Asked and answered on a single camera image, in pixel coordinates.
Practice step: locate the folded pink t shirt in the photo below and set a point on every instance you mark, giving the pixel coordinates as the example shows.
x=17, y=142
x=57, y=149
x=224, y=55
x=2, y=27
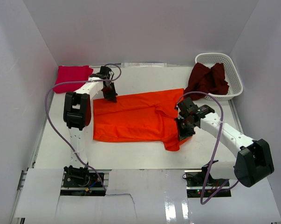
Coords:
x=75, y=76

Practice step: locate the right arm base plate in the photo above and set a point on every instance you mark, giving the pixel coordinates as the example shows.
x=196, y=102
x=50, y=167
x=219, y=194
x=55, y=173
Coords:
x=196, y=179

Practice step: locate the orange t shirt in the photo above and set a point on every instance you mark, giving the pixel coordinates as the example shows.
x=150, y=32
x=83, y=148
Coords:
x=139, y=117

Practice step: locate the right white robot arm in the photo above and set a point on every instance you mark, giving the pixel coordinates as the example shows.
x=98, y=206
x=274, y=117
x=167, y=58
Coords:
x=253, y=159

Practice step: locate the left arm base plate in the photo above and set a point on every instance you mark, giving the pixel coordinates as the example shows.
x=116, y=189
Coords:
x=81, y=179

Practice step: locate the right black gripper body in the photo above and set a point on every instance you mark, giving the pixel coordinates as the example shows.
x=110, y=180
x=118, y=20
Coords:
x=183, y=123

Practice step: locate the dark red t shirt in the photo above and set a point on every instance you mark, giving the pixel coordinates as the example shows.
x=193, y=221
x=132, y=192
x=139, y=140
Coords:
x=208, y=80

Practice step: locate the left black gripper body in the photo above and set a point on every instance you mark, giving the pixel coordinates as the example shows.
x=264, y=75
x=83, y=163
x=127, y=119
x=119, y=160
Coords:
x=110, y=90

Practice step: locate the white plastic basket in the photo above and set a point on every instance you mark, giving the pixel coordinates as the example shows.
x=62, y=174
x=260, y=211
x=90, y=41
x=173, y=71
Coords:
x=231, y=74

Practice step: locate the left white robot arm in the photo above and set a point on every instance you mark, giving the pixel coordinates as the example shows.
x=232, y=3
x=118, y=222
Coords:
x=77, y=112

